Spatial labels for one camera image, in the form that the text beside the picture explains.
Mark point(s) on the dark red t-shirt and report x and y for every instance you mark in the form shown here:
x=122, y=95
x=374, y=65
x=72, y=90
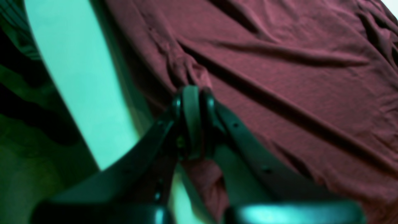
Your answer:
x=314, y=80

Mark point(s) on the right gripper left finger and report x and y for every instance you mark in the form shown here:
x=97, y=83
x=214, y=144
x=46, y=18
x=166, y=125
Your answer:
x=136, y=188

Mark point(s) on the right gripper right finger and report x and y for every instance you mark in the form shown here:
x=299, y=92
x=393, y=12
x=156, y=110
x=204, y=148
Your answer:
x=261, y=189

